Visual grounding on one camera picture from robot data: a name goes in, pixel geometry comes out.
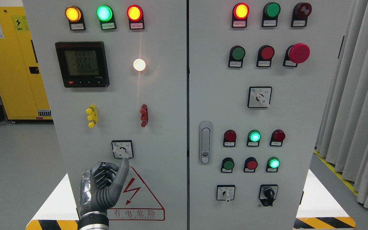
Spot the red push button lower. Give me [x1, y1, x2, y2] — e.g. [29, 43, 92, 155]
[243, 157, 258, 173]

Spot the white rotary switch lower right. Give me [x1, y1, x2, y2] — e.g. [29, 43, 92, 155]
[216, 184, 236, 202]

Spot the black digital power meter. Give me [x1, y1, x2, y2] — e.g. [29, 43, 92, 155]
[55, 41, 110, 88]

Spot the green push button lower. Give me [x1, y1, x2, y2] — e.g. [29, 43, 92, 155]
[221, 157, 234, 173]

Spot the yellow terminal connector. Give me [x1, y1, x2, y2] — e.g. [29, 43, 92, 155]
[86, 104, 98, 128]

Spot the silver cabinet door handle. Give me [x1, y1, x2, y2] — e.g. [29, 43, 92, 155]
[199, 122, 212, 164]

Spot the green push button upper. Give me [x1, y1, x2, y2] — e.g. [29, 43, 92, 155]
[228, 45, 246, 68]

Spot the dark red buzzer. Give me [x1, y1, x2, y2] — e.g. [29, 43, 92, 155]
[291, 2, 312, 27]

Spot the white rotary switch upper right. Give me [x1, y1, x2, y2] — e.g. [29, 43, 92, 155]
[247, 86, 272, 109]

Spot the left yellow black striped base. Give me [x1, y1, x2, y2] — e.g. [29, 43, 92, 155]
[26, 173, 81, 230]

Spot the grey curtain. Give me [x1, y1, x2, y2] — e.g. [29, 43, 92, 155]
[317, 0, 368, 208]

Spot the red push button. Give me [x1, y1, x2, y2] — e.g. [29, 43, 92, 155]
[243, 157, 258, 173]
[256, 45, 275, 67]

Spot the red lit indicator lamp right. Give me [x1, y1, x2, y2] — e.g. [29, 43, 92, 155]
[231, 3, 249, 28]

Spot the yellow black striped base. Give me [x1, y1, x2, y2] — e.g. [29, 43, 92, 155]
[26, 173, 81, 230]
[293, 170, 356, 230]

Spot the yellow safety cabinet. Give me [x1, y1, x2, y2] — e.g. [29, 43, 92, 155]
[0, 6, 52, 120]

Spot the red lit indicator lamp left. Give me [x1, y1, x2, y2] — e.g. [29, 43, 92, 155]
[126, 4, 145, 30]

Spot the red lit indicator lamp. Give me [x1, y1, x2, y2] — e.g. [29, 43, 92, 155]
[231, 3, 249, 28]
[126, 4, 145, 30]

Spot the dark red lamp middle right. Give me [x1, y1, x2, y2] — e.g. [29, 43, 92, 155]
[270, 129, 285, 147]

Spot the dark red lamp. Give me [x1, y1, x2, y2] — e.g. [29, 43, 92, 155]
[223, 130, 237, 147]
[270, 129, 285, 147]

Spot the red push button upper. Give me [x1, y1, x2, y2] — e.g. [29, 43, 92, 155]
[256, 45, 275, 67]

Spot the red emergency stop button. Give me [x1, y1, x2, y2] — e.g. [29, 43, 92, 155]
[282, 43, 311, 67]

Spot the black knob selector switch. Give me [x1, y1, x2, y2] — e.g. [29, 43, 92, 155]
[258, 184, 279, 207]

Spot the right yellow black striped base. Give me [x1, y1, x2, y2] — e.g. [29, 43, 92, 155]
[293, 170, 356, 230]

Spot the small clear light bulb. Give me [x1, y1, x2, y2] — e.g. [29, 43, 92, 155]
[133, 58, 146, 72]

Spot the dark green indicator lamp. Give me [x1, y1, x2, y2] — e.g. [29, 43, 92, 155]
[261, 2, 281, 27]

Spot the white rotary selector switch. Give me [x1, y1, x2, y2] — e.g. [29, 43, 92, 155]
[111, 140, 134, 159]

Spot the grey electrical control cabinet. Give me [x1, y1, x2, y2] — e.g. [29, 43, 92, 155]
[23, 0, 355, 230]

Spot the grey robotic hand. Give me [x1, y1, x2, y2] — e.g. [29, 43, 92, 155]
[80, 158, 129, 216]

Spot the amber indicator lamp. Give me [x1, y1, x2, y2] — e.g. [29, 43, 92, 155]
[65, 6, 86, 31]

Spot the red terminal connector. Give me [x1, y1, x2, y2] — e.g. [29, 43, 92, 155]
[140, 104, 149, 127]

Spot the green lit lamp middle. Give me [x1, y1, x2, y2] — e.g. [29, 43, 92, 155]
[246, 130, 261, 147]

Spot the green lit push button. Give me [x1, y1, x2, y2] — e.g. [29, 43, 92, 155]
[265, 157, 280, 173]

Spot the red electric hazard sticker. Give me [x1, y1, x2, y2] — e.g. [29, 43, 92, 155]
[107, 166, 165, 221]

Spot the dark red lamp middle left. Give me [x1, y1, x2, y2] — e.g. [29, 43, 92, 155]
[223, 130, 237, 147]

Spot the green lit indicator lamp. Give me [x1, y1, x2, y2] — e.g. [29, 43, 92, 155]
[96, 5, 117, 30]

